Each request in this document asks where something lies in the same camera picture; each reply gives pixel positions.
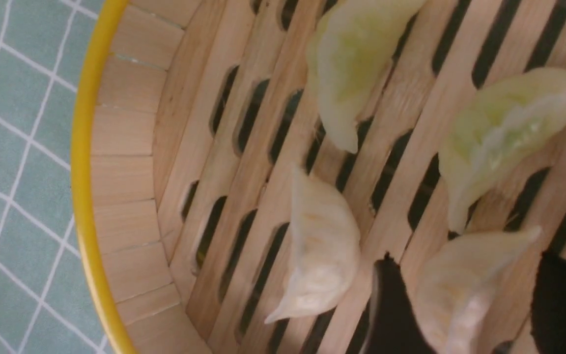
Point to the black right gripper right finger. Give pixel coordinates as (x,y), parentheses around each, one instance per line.
(548,307)

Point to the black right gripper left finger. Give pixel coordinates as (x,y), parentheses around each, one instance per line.
(392,325)

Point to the cream white dumpling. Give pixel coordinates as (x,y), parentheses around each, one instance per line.
(459,284)
(324,249)

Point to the pale green dumpling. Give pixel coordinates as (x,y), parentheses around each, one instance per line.
(503,124)
(348,53)

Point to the bamboo steamer tray yellow rim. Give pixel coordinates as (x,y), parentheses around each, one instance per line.
(188,117)

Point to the green checkered tablecloth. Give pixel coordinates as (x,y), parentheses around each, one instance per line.
(45,305)

